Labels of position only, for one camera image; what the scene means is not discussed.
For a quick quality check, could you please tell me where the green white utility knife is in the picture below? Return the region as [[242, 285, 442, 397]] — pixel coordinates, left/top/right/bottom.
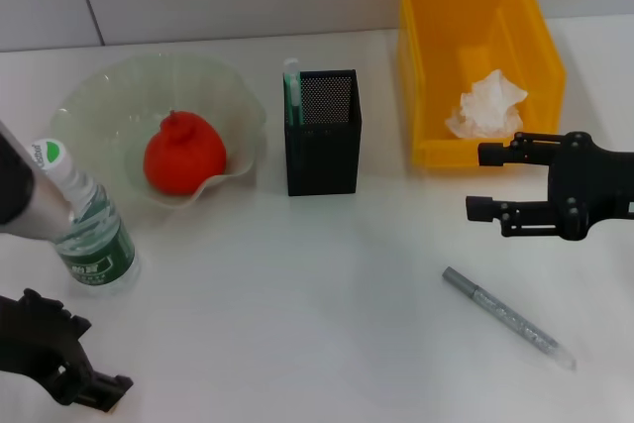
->
[[282, 58, 303, 127]]

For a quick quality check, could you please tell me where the white paper ball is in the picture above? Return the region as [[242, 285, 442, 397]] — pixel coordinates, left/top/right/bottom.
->
[[444, 69, 530, 141]]

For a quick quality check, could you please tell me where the grey glitter pen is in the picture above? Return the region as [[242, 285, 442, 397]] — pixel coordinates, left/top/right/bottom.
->
[[442, 266, 579, 370]]

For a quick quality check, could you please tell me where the clear green label water bottle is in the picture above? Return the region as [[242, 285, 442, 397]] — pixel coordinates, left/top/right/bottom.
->
[[30, 137, 141, 299]]

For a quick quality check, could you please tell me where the red orange fruit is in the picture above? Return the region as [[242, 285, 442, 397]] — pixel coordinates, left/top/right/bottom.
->
[[143, 109, 229, 196]]

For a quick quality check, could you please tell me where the yellow plastic bin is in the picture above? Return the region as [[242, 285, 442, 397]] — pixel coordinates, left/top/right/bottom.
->
[[395, 0, 568, 169]]

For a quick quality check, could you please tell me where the translucent green fruit plate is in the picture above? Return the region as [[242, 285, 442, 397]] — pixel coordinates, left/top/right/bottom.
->
[[52, 53, 268, 209]]

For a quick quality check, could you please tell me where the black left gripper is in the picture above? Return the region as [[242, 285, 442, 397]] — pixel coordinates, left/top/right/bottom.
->
[[0, 288, 135, 414]]

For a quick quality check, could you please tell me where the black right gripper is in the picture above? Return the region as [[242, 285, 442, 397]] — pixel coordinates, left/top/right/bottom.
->
[[465, 131, 634, 242]]

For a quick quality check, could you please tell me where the black mesh pen holder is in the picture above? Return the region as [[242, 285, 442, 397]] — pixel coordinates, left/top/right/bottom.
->
[[283, 68, 365, 197]]

